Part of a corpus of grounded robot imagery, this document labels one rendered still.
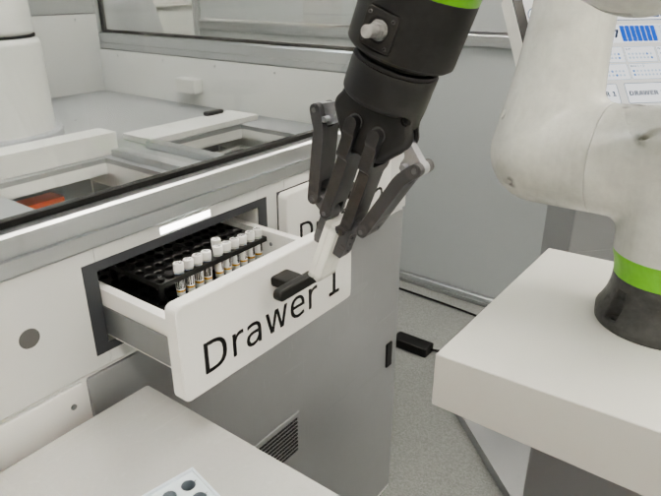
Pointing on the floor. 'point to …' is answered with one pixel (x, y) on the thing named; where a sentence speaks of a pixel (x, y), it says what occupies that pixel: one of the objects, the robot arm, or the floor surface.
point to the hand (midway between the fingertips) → (330, 248)
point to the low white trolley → (150, 457)
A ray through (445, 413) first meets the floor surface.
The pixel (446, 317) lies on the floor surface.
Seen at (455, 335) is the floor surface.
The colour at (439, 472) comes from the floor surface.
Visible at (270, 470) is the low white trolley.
